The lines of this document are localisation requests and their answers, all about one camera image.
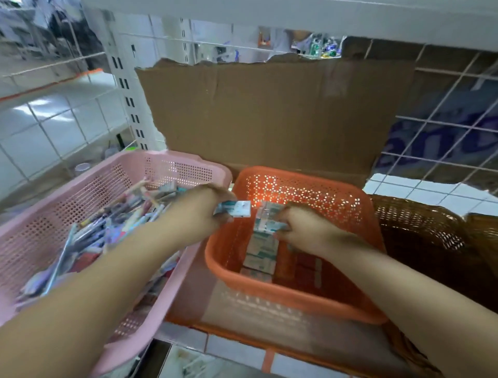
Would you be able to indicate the white slotted shelf post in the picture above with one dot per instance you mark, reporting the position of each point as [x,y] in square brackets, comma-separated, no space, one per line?
[130,93]

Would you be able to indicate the person's right forearm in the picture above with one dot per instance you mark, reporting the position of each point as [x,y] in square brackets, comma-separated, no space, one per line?
[420,300]

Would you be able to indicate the brown cardboard sheet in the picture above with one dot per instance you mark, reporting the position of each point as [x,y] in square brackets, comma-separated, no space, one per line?
[272,113]

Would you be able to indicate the colourful small goods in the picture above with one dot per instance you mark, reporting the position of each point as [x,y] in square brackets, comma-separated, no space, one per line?
[323,46]

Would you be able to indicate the pile of assorted pens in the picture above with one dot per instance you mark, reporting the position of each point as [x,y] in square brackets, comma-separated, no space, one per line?
[113,226]

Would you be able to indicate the small white teal box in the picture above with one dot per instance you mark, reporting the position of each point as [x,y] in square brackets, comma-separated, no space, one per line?
[255,275]
[269,208]
[238,208]
[266,226]
[258,264]
[262,245]

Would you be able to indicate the brown plastic basket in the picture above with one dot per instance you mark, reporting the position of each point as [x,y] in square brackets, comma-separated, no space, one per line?
[424,241]
[484,237]

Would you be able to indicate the red boxes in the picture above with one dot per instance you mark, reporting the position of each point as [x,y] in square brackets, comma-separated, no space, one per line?
[305,272]

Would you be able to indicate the orange plastic basket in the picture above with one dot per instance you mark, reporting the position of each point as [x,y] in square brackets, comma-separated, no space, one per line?
[330,280]

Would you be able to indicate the person's left fingers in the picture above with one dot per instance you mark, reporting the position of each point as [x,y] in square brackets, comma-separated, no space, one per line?
[223,194]

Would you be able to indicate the person's left hand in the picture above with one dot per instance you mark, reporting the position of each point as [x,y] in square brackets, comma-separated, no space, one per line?
[194,214]

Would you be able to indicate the person's right fingers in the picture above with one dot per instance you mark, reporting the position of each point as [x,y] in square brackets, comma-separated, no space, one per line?
[283,222]

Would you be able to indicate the blue printed packaging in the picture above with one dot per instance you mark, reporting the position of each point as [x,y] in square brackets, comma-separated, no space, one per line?
[439,136]

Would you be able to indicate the person's right hand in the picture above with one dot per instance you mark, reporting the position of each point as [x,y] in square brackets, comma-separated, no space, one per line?
[311,229]

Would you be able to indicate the white upper shelf board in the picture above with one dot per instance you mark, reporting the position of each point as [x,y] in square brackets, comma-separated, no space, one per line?
[311,17]

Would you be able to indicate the clear wrapped packets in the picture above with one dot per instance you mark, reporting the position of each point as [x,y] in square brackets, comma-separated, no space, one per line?
[190,364]

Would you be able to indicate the person's left forearm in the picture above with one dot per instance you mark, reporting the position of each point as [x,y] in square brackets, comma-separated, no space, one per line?
[89,303]

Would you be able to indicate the pink plastic basket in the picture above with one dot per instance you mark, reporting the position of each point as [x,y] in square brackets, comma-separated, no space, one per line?
[46,229]

